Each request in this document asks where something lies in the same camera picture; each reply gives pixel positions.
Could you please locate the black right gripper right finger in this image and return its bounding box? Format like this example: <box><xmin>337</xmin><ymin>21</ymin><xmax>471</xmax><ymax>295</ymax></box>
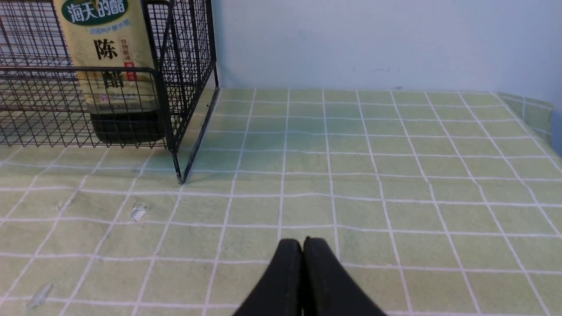
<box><xmin>303</xmin><ymin>237</ymin><xmax>386</xmax><ymax>316</ymax></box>

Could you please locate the dark vinegar bottle beige label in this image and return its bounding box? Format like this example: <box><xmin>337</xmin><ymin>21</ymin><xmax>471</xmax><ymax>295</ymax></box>
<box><xmin>54</xmin><ymin>0</ymin><xmax>165</xmax><ymax>144</ymax></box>

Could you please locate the green checkered tablecloth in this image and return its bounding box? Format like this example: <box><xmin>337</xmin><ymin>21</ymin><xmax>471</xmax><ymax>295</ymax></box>
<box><xmin>1</xmin><ymin>89</ymin><xmax>561</xmax><ymax>316</ymax></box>

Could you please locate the black wire mesh shelf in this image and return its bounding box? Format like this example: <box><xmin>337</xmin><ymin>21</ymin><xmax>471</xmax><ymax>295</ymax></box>
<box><xmin>1</xmin><ymin>0</ymin><xmax>220</xmax><ymax>184</ymax></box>

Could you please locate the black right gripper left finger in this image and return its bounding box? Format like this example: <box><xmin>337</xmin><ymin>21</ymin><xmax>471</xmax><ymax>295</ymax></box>
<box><xmin>234</xmin><ymin>239</ymin><xmax>303</xmax><ymax>316</ymax></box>

